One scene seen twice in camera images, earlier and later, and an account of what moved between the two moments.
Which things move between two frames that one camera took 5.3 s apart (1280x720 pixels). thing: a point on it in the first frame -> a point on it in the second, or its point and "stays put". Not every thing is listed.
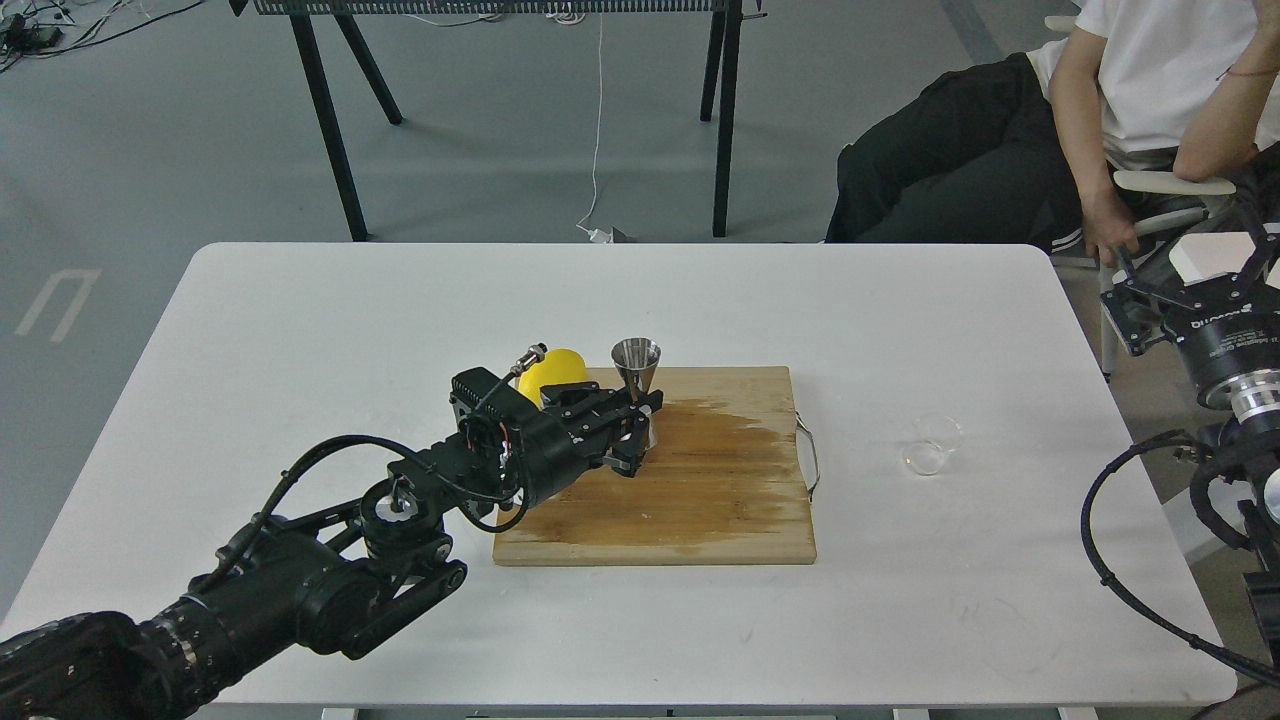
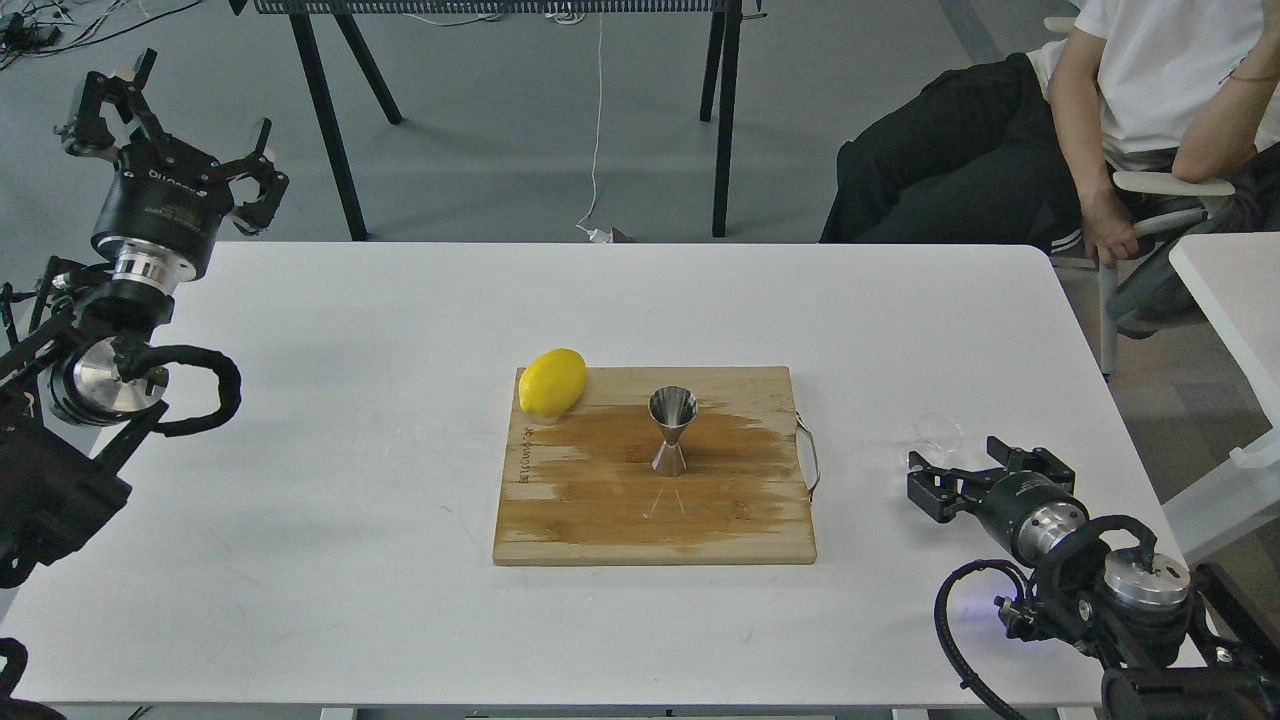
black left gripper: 549,448 -> 161,213
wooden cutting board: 727,482 stays put
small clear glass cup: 934,437 stays put
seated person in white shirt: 1025,149 stays put
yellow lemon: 558,366 stays put
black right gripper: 1217,344 -> 1028,511
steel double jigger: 637,359 -> 671,407
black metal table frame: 302,12 stays put
